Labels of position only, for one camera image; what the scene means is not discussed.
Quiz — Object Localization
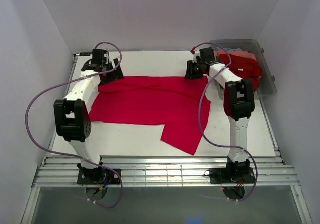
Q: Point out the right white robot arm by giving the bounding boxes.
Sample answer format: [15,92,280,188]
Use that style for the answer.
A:
[185,47,256,186]

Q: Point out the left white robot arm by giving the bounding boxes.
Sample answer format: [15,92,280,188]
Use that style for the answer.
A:
[53,49,124,185]

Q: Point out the blue label sticker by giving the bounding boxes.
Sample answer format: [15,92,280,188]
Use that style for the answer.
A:
[79,52,93,57]

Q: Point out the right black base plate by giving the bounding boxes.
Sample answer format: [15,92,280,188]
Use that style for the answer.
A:
[204,168,256,184]

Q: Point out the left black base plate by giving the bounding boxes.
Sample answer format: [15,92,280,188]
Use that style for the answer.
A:
[77,168,120,185]

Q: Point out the crimson red t shirt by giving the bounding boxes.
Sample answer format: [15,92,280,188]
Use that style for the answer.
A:
[89,76,211,155]

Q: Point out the light blue shirt in bin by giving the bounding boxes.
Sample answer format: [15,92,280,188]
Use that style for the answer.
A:
[219,47,243,52]

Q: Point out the folded red shirt in bin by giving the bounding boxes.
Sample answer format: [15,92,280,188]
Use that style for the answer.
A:
[228,54,263,92]

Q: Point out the aluminium frame rails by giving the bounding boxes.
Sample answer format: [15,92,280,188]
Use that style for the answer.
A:
[33,156,300,188]

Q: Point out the clear plastic bin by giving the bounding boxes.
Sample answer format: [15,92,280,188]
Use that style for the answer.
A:
[210,39,277,98]

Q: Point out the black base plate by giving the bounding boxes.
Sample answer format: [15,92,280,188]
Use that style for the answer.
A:
[77,168,120,185]
[204,168,256,184]

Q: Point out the pink shirt in bin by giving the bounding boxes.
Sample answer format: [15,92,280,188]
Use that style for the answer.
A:
[213,50,257,61]

